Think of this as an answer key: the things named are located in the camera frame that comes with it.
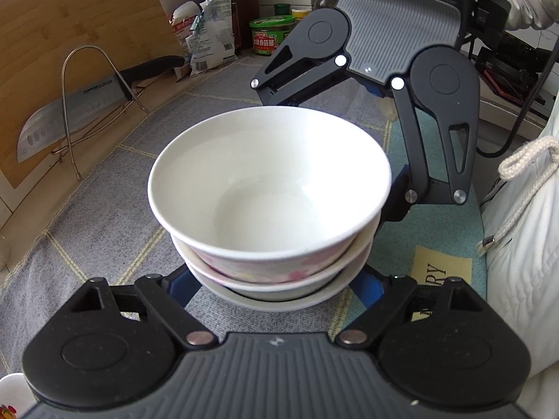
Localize grey checked cloth mat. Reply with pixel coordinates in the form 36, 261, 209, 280
0, 54, 487, 380

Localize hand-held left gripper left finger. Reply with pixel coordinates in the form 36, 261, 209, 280
72, 266, 219, 350

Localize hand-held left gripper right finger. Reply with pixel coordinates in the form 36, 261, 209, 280
337, 265, 486, 351

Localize round white fruit-print plate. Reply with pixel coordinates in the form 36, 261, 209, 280
0, 373, 36, 419

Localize white and teal packet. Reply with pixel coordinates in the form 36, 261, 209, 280
186, 0, 239, 75

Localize white pink-floral bowl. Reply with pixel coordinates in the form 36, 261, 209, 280
147, 105, 391, 284
170, 227, 380, 293

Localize person's white quilted jacket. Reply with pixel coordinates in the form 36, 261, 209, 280
478, 96, 559, 419

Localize bamboo cutting board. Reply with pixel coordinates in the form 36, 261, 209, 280
0, 0, 184, 232

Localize plain white bowl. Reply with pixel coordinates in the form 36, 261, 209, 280
186, 244, 374, 313

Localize white jacket drawstring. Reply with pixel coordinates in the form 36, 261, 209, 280
478, 135, 559, 256

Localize black cable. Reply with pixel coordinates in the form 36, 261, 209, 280
476, 35, 559, 158

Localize white and red packet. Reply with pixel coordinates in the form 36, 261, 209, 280
169, 2, 206, 81

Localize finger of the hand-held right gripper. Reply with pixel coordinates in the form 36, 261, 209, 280
381, 89, 480, 224
250, 21, 364, 108

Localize steel kitchen knife black handle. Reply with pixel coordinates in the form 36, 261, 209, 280
16, 55, 186, 164

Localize green-lid sauce jar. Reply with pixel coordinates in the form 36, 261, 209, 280
249, 14, 298, 57

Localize metal wire rack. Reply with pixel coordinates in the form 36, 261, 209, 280
51, 45, 149, 181

